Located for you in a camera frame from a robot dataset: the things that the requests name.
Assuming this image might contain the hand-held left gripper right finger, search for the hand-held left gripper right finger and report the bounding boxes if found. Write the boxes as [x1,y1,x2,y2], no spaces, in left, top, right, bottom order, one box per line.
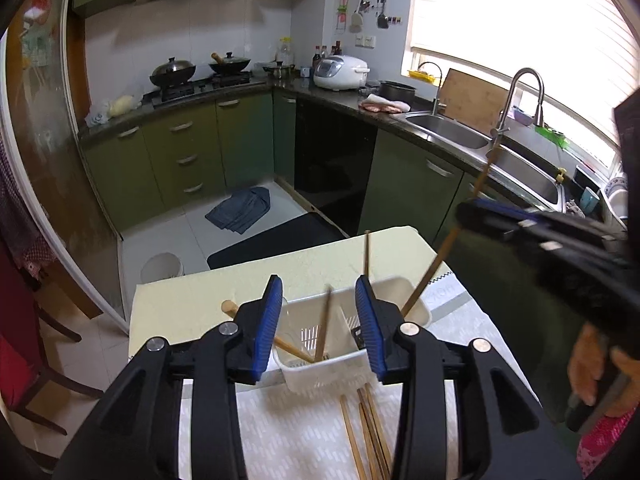
[354,275,584,480]

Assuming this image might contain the white hanging spatula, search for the white hanging spatula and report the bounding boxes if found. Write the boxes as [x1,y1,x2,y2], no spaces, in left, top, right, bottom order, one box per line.
[349,0,369,34]

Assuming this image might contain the white plastic utensil holder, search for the white plastic utensil holder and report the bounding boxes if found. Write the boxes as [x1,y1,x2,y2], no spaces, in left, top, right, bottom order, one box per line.
[272,276,434,395]

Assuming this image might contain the blue floor towel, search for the blue floor towel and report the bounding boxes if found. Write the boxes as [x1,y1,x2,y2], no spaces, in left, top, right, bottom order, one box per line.
[204,186,272,235]

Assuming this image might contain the red cushioned wooden chair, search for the red cushioned wooden chair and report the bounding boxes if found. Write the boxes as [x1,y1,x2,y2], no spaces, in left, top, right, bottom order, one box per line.
[0,244,104,437]

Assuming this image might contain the dish rack with plates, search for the dish rack with plates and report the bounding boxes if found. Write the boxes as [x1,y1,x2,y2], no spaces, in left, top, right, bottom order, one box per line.
[600,174,632,234]

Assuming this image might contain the black gas stove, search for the black gas stove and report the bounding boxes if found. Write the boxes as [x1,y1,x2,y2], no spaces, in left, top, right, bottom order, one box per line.
[142,72,254,109]

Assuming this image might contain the white rice cooker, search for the white rice cooker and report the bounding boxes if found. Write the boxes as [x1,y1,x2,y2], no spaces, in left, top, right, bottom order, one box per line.
[313,55,371,92]

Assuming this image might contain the green lower kitchen cabinets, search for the green lower kitchen cabinets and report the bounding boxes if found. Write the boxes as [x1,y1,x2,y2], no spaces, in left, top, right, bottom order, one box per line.
[79,91,501,262]

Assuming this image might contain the small steel pot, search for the small steel pot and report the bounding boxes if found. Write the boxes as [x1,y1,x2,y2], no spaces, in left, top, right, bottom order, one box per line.
[263,60,297,80]

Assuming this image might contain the black floor mat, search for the black floor mat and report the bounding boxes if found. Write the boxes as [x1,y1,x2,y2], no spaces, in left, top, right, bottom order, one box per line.
[206,212,349,271]

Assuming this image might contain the dark sauce bottles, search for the dark sauce bottles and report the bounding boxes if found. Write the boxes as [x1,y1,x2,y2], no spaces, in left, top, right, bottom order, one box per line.
[312,41,343,69]

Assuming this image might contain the wooden cutting board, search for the wooden cutting board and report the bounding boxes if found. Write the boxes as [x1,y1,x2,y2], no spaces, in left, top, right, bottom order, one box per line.
[440,67,514,134]

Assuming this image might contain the black cooking pot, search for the black cooking pot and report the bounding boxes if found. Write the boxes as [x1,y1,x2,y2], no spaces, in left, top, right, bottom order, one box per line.
[378,80,417,106]

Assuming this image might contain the black built-in oven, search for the black built-in oven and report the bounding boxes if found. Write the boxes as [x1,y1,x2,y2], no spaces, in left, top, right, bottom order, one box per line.
[294,99,379,237]

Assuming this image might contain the white bucket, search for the white bucket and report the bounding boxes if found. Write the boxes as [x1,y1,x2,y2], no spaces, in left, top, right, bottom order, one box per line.
[140,252,185,286]

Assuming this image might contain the steel double sink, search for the steel double sink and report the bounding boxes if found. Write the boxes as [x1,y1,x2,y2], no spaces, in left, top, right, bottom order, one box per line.
[404,112,569,212]

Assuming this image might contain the patterned tablecloth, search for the patterned tablecloth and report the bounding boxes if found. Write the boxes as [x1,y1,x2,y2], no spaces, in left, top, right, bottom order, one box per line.
[128,226,503,480]

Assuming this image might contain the light wooden chopstick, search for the light wooden chopstick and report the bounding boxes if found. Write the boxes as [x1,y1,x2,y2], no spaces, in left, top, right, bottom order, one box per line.
[221,299,316,364]

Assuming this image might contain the pink cloth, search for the pink cloth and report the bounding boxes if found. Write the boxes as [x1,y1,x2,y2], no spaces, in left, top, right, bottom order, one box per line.
[358,93,412,114]

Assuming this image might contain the teal cup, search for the teal cup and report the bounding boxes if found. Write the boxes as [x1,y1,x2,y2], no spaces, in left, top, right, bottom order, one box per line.
[579,187,600,219]

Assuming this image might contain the black lidded wok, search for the black lidded wok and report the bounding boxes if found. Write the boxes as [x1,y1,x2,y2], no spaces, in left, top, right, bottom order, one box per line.
[149,57,197,88]

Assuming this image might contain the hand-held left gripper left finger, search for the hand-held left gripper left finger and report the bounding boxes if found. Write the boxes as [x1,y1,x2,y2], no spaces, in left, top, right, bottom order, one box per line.
[52,275,284,480]

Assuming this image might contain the person's right hand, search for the person's right hand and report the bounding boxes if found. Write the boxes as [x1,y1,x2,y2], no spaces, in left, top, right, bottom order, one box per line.
[567,322,640,418]

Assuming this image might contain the dark kitchen countertop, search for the dark kitchen countertop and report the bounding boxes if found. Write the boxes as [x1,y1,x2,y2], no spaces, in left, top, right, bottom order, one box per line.
[79,77,626,242]

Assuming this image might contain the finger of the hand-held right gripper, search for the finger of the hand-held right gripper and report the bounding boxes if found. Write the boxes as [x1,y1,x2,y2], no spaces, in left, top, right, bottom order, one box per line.
[474,198,557,224]
[457,202,537,241]

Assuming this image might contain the small steel faucet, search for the small steel faucet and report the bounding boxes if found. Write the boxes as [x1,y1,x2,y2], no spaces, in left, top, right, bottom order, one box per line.
[417,61,446,114]

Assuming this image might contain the checkered apron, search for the checkered apron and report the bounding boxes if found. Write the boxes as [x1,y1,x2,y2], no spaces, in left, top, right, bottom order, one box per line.
[0,139,59,282]

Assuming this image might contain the plastic bag with food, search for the plastic bag with food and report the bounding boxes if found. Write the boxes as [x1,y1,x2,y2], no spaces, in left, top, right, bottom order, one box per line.
[84,94,144,129]

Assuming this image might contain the tall steel kitchen faucet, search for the tall steel kitchen faucet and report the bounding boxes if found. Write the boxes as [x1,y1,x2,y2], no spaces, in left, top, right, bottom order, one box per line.
[490,67,545,149]

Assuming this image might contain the green windowsill container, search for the green windowsill container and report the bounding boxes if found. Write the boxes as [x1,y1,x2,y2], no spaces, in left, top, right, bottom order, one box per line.
[534,124,571,149]

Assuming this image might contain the pink patterned clothing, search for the pink patterned clothing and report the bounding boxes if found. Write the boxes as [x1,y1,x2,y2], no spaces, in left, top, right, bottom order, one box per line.
[576,409,637,479]

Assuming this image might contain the black wok with wooden handle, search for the black wok with wooden handle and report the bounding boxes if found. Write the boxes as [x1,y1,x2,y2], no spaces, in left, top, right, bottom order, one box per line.
[208,51,252,77]

